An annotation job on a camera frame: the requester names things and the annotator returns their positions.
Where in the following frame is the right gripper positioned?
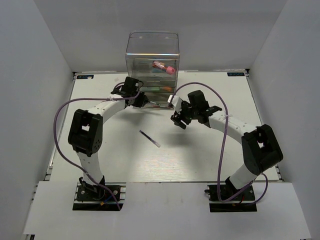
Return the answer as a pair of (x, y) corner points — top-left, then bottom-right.
(171, 99), (199, 129)

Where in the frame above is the green highlighter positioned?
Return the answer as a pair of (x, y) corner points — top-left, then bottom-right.
(140, 87), (160, 93)

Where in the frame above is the orange capped marker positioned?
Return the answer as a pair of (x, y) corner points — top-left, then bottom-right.
(160, 87), (174, 92)

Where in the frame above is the purple pen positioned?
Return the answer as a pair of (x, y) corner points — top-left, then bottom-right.
(139, 130), (161, 148)

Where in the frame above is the blue eraser case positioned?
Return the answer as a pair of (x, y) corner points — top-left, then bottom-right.
(151, 68), (166, 74)

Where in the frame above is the pink glue bottle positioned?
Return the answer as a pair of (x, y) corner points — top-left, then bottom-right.
(152, 60), (176, 75)

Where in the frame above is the clear drawer organizer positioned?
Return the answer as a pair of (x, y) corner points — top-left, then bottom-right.
(125, 30), (180, 108)

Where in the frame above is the clear organizer lid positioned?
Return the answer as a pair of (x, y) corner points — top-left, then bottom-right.
(125, 30), (180, 56)

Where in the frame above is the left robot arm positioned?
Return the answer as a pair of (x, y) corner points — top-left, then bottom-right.
(68, 77), (149, 200)

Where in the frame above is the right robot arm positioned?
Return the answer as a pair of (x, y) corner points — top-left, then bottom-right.
(167, 90), (284, 200)

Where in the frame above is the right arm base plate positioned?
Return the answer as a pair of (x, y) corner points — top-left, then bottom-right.
(204, 184), (257, 213)

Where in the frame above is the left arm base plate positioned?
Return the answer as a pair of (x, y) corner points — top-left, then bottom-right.
(72, 182), (126, 212)

